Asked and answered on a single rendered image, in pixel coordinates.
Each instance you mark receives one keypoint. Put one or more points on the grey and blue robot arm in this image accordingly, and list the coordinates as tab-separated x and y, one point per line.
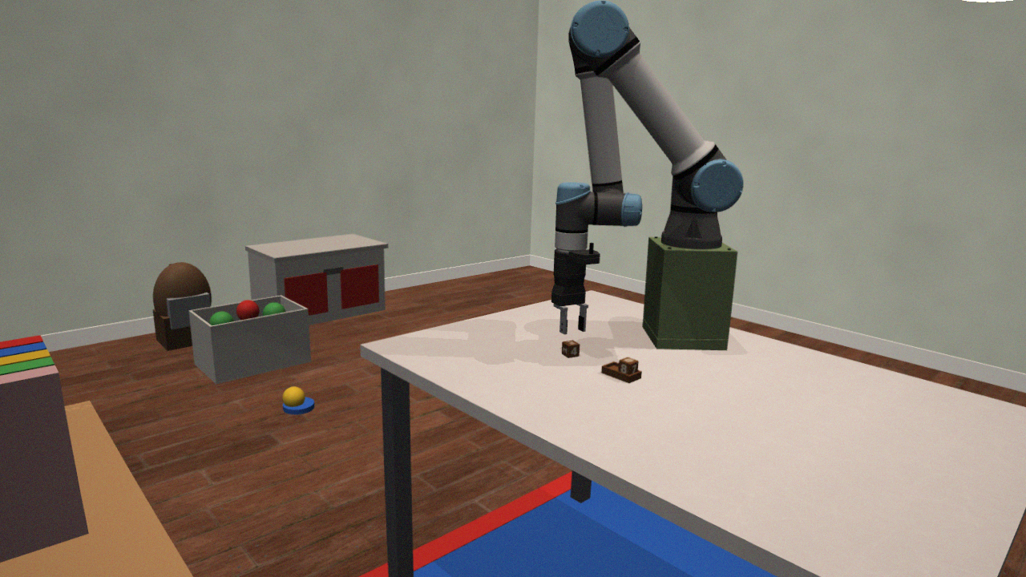
605	48

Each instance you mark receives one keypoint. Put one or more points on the brown wooden number cube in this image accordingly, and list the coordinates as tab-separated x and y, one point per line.
628	365
570	349

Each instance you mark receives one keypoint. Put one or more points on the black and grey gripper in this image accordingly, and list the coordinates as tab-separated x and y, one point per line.
570	261

